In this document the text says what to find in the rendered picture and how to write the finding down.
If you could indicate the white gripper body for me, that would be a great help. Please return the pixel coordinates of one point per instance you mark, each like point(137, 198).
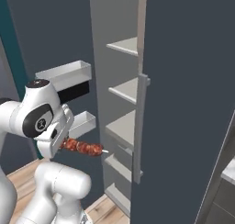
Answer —
point(59, 142)

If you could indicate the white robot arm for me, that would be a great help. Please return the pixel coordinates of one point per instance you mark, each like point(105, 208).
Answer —
point(46, 184)

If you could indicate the brown kebab skewer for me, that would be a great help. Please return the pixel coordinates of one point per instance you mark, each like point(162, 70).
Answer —
point(82, 147)

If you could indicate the small white door bin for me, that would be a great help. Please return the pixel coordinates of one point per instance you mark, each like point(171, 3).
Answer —
point(82, 123)

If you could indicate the grey freezer drawer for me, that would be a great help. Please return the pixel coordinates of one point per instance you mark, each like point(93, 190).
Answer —
point(119, 198)
point(119, 168)

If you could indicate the grey freezer shelf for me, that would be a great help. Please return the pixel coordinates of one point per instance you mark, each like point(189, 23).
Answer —
point(126, 46)
point(124, 128)
point(127, 90)

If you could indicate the dark grey open freezer door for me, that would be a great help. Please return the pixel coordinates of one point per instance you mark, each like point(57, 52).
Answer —
point(52, 28)

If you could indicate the dark grey closed fridge door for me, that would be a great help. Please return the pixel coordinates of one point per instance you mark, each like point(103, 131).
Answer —
point(186, 96)

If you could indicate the grey freezer interior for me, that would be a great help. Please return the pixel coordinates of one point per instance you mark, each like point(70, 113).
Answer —
point(114, 16)

